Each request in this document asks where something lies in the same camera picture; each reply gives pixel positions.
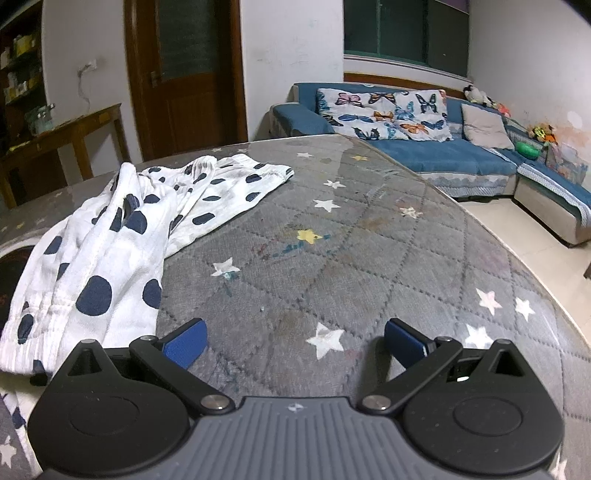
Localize grey star quilted table cover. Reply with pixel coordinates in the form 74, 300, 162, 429
0, 134, 591, 480

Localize colourful plush toys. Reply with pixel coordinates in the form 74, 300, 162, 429
526, 122, 559, 144

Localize clear glass jar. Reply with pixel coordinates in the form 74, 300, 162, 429
25, 105, 55, 136

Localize white wall socket with cable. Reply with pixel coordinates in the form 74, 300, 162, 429
76, 59, 100, 104

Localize white polka dot pants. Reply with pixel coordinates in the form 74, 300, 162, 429
0, 154, 295, 444

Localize grey cushion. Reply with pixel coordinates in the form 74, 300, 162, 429
461, 104, 515, 151

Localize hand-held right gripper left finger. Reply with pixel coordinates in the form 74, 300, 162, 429
53, 318, 236, 414

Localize blue sofa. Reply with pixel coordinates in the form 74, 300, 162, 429
269, 82, 591, 247

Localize brown wooden door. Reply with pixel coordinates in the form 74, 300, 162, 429
124, 0, 250, 162

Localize clear plastic bag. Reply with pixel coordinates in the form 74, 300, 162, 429
545, 141, 591, 185

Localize wooden side table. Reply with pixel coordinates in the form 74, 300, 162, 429
0, 103, 132, 208

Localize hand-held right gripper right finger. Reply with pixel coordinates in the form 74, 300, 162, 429
361, 318, 539, 414

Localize green framed window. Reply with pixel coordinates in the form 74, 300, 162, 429
342, 0, 472, 77

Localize wooden shelf cabinet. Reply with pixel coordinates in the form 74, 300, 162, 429
0, 0, 51, 153

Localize butterfly print pillow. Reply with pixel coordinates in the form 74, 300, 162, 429
315, 88, 407, 139
394, 89, 454, 141

